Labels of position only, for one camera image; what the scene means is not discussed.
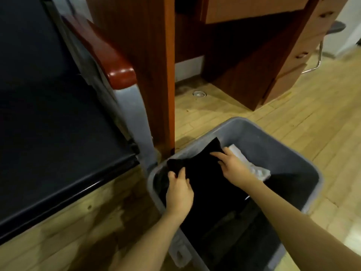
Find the person's left hand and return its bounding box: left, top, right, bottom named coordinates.
left=165, top=166, right=195, bottom=221

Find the person's right hand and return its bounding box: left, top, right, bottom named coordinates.
left=210, top=146, right=261, bottom=190

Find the white t-shirt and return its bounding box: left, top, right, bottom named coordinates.
left=226, top=144, right=272, bottom=182

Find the black t-shirt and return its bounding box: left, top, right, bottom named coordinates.
left=166, top=136, right=250, bottom=241

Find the grey plastic storage bin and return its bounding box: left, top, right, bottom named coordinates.
left=146, top=116, right=326, bottom=271

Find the person's right forearm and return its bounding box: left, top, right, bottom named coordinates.
left=245, top=178, right=361, bottom=271

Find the person's left forearm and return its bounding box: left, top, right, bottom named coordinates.
left=110, top=210, right=190, bottom=271

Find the brown wooden cabinet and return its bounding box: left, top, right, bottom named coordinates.
left=262, top=0, right=352, bottom=106

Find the chrome chair leg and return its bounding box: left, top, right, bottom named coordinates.
left=301, top=41, right=326, bottom=75

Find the brown wooden desk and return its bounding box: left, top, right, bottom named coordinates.
left=85, top=0, right=312, bottom=159

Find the black leather bench seat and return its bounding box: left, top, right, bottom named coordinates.
left=0, top=0, right=141, bottom=246

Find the brown wooden bench armrest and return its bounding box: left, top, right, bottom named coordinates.
left=62, top=13, right=138, bottom=91

